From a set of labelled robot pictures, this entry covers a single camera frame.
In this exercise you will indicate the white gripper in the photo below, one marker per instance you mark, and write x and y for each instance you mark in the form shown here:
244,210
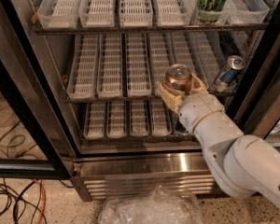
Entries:
200,108

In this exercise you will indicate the orange soda can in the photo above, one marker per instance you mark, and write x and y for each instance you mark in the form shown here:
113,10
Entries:
177,76

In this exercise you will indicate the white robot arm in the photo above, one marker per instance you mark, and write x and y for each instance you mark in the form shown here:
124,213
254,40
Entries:
242,165

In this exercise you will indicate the blue can bottom shelf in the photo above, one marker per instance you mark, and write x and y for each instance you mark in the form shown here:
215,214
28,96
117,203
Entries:
180,128

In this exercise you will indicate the blue can shelf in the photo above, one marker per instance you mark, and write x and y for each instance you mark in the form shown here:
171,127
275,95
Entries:
233,66
180,128

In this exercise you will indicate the blue can middle shelf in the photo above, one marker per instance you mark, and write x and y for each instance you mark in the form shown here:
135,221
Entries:
233,66

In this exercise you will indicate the right fridge glass door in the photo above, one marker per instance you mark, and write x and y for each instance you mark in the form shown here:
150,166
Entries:
255,108

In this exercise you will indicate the green tall can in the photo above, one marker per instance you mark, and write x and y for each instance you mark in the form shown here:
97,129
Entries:
210,11

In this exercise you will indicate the steel fridge bottom grille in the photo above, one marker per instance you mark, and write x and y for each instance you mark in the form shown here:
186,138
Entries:
106,177

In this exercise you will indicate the black fridge door left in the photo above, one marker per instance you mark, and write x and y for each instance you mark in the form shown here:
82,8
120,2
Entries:
31,79

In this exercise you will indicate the clear plastic bag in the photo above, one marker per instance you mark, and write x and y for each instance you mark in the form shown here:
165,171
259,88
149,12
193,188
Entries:
160,206

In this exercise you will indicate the bottom wire shelf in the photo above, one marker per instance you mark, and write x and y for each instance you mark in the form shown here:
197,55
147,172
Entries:
131,119

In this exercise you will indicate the wire shelf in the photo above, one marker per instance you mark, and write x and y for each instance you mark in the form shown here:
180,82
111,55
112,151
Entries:
131,119
133,65
39,30

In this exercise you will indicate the middle wire shelf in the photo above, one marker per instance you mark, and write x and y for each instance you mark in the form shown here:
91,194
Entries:
133,65

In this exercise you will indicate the top wire shelf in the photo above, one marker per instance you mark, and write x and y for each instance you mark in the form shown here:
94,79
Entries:
39,30

